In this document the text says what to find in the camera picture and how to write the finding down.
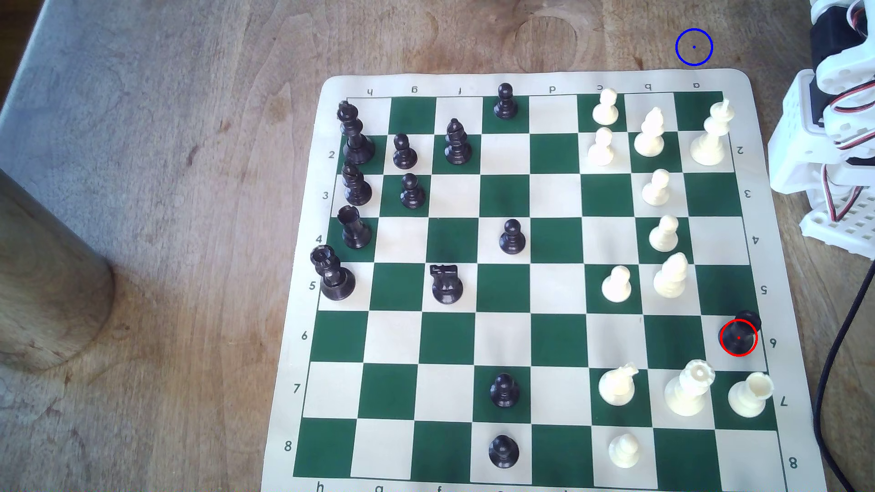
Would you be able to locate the white knight chess piece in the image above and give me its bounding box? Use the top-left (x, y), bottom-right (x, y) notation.
top-left (598, 363), bottom-right (640, 407)

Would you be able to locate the black rook chess piece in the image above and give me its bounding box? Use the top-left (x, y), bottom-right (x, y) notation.
top-left (338, 205), bottom-right (373, 250)

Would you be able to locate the green and white chess mat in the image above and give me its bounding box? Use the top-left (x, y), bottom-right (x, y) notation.
top-left (260, 68), bottom-right (828, 492)

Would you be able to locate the black bishop h3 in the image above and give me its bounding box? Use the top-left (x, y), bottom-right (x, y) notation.
top-left (340, 163), bottom-right (373, 206)

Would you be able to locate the black cable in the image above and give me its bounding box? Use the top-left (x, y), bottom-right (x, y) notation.
top-left (811, 261), bottom-right (875, 492)

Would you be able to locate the black pawn chess piece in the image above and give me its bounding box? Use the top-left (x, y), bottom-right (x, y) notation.
top-left (489, 373), bottom-right (520, 410)
top-left (392, 134), bottom-right (418, 170)
top-left (721, 311), bottom-right (762, 356)
top-left (400, 173), bottom-right (427, 210)
top-left (488, 435), bottom-right (520, 470)
top-left (494, 82), bottom-right (518, 120)
top-left (499, 219), bottom-right (526, 256)

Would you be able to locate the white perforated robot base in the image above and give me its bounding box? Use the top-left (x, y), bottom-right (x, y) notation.
top-left (798, 184), bottom-right (875, 261)

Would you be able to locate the black bishop chess piece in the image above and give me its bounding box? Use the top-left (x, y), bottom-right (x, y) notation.
top-left (444, 118), bottom-right (473, 165)

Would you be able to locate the black queen h5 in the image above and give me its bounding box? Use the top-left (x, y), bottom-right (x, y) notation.
top-left (309, 245), bottom-right (356, 302)

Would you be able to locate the black king chess piece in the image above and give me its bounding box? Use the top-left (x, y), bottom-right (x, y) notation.
top-left (336, 100), bottom-right (376, 165)

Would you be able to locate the round wooden post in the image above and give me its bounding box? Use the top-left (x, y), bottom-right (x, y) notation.
top-left (0, 167), bottom-right (116, 373)

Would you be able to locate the black knight chess piece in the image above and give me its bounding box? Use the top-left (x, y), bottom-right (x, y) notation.
top-left (429, 264), bottom-right (464, 306)

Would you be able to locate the white king chess piece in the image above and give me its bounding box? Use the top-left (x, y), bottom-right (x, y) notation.
top-left (690, 99), bottom-right (736, 167)

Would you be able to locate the white rook chess piece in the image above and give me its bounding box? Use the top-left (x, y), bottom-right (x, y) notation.
top-left (727, 372), bottom-right (775, 418)

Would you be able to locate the white queen chess piece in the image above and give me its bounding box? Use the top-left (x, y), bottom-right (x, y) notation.
top-left (664, 359), bottom-right (716, 417)

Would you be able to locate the white pawn chess piece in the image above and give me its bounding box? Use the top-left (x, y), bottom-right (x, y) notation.
top-left (649, 215), bottom-right (679, 253)
top-left (587, 127), bottom-right (615, 167)
top-left (608, 433), bottom-right (641, 470)
top-left (602, 265), bottom-right (633, 303)
top-left (642, 169), bottom-right (671, 207)
top-left (592, 88), bottom-right (619, 126)

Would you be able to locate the white bishop chess piece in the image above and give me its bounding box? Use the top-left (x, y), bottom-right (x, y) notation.
top-left (653, 252), bottom-right (689, 299)
top-left (633, 107), bottom-right (666, 158)

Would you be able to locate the red white servo wire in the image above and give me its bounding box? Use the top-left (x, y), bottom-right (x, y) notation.
top-left (824, 87), bottom-right (875, 149)
top-left (823, 164), bottom-right (866, 224)

